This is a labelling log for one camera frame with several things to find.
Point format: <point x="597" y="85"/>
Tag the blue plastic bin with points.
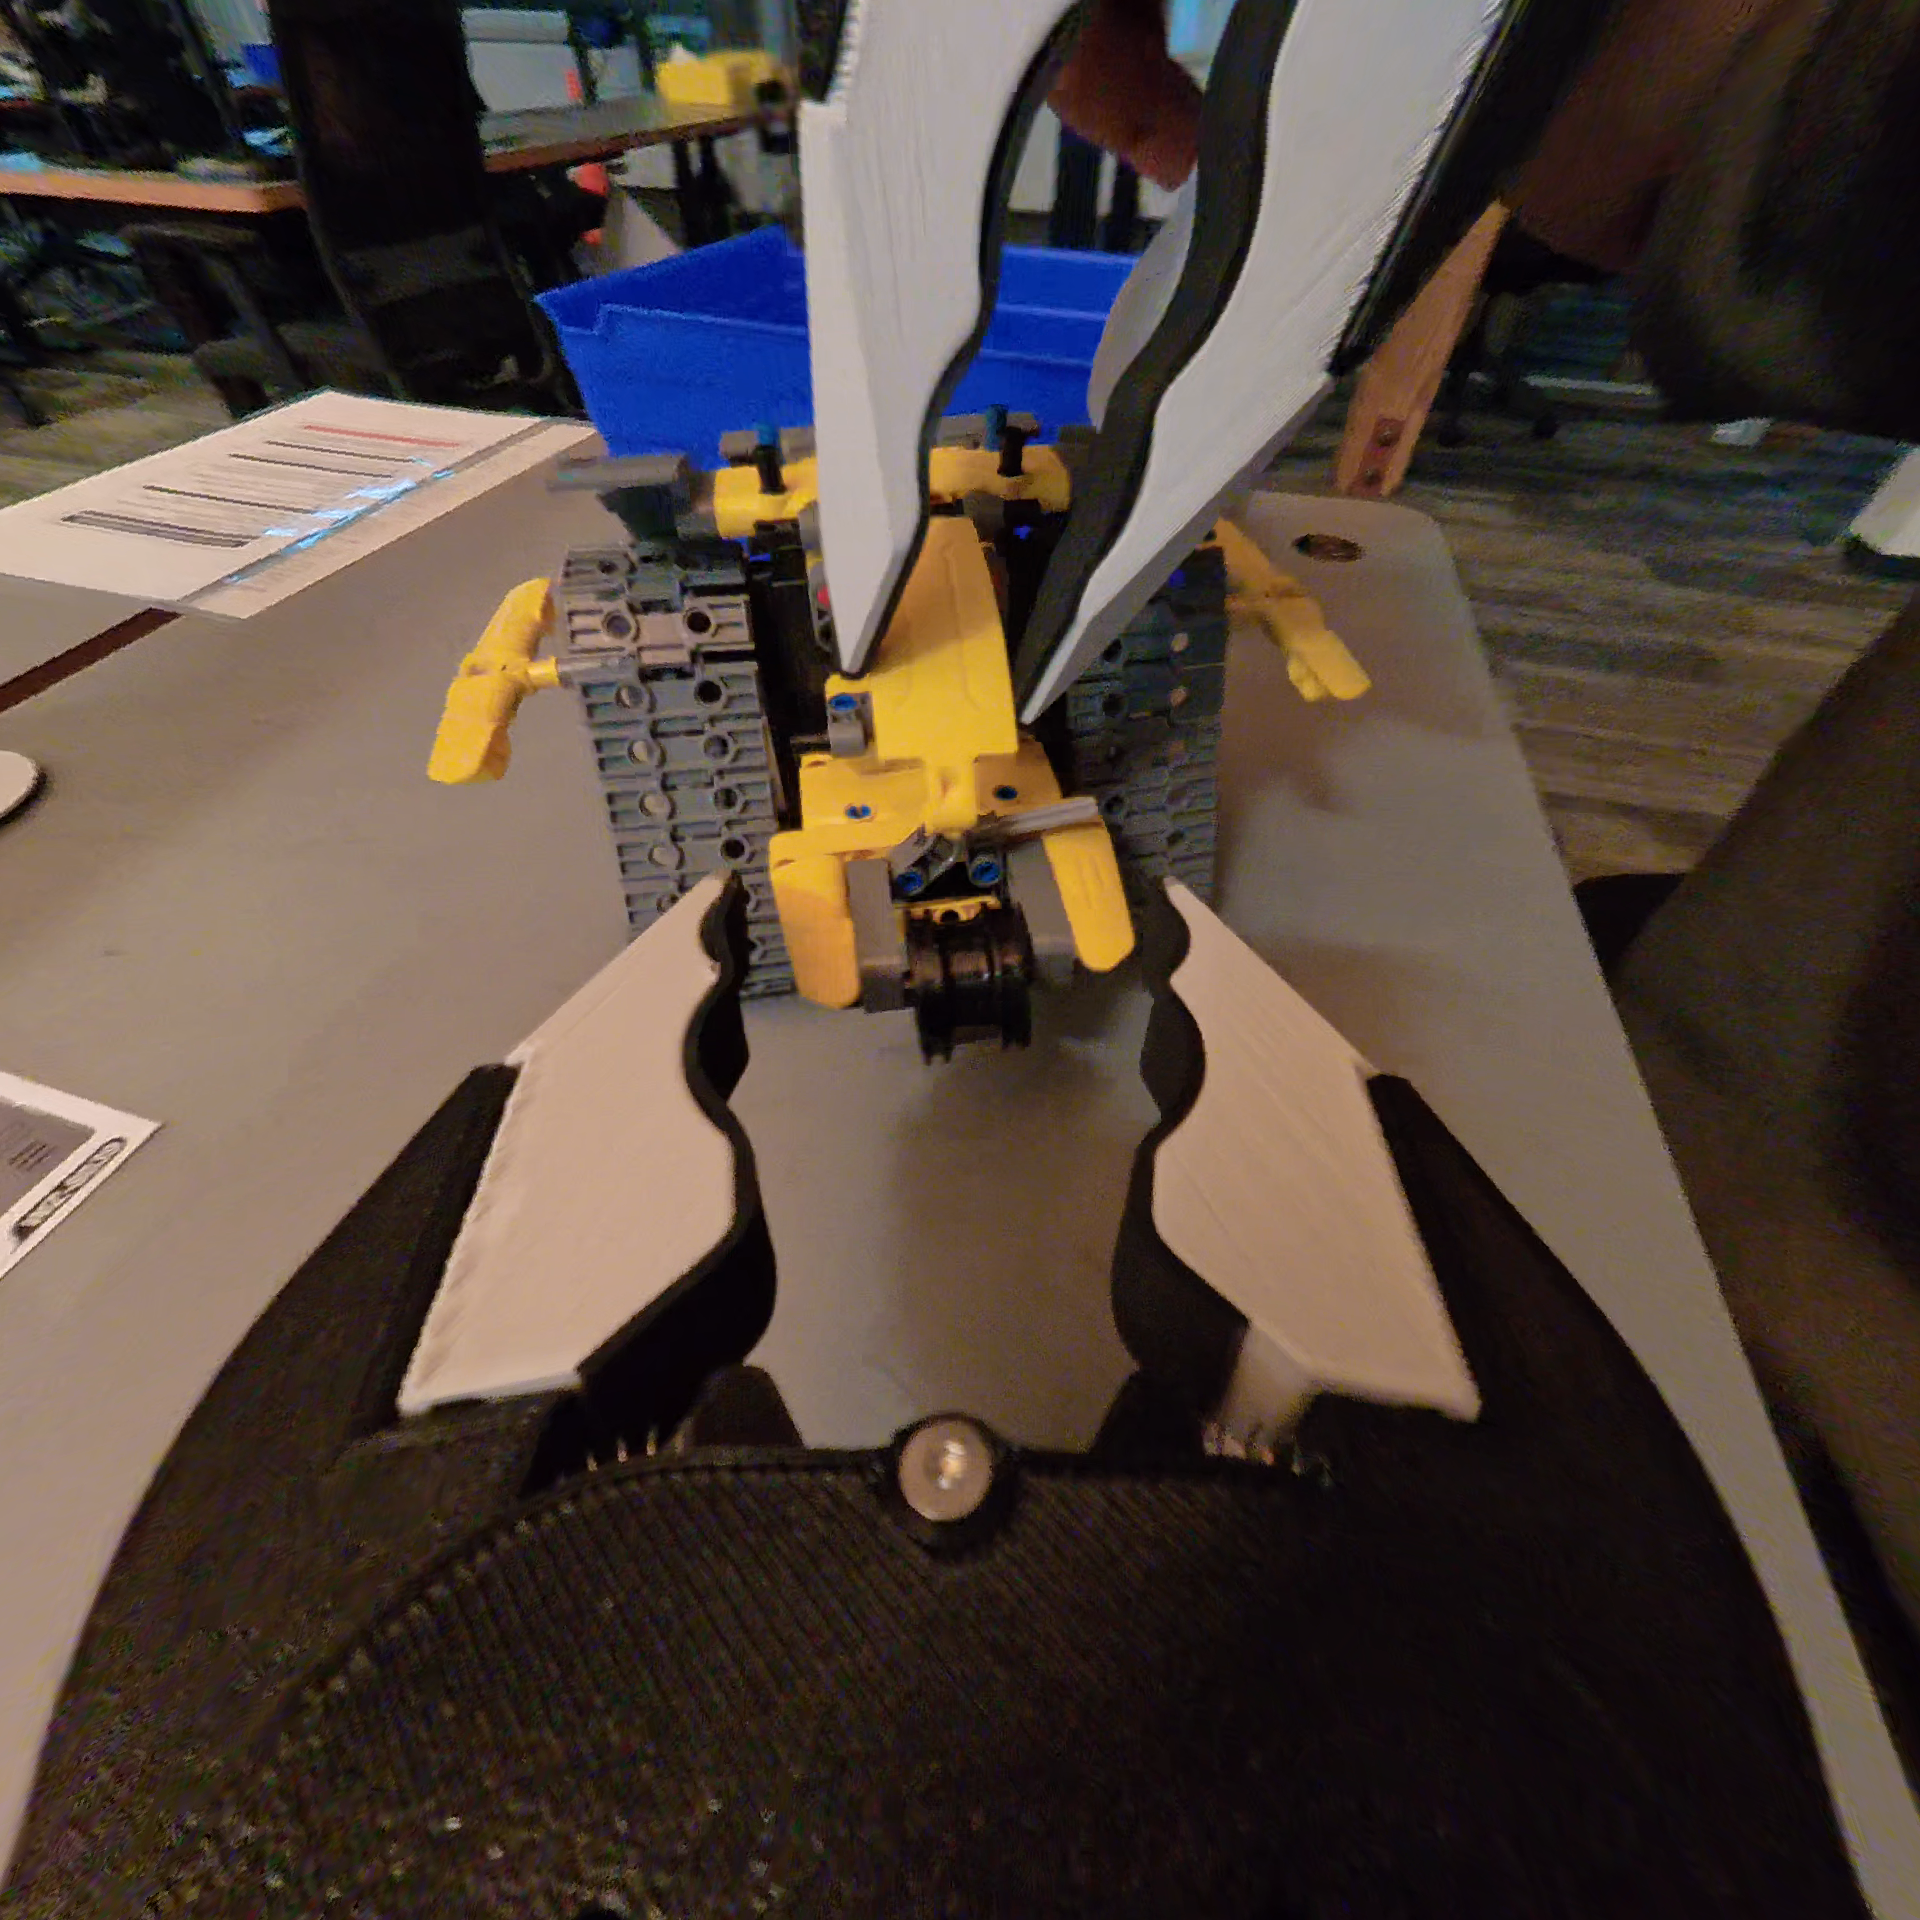
<point x="676" y="347"/>

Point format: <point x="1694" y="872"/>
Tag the wooden post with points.
<point x="1402" y="390"/>

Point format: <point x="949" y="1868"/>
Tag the person's right hand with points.
<point x="1142" y="91"/>

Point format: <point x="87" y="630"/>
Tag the white leaning panel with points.
<point x="639" y="234"/>

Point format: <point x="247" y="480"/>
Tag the laminated instruction sheet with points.
<point x="225" y="495"/>

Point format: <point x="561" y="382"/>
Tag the yellow tracked toy vehicle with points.
<point x="930" y="675"/>

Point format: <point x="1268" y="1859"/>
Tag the yellow sticker sheet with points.
<point x="60" y="1155"/>

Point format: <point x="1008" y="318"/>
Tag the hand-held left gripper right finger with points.
<point x="1306" y="1215"/>

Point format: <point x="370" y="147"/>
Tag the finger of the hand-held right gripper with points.
<point x="1319" y="196"/>
<point x="902" y="224"/>

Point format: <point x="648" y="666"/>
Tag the white book stand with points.
<point x="15" y="787"/>

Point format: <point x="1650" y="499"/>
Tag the orange traffic cone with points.
<point x="591" y="212"/>

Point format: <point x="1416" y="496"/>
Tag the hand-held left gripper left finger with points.
<point x="586" y="1202"/>

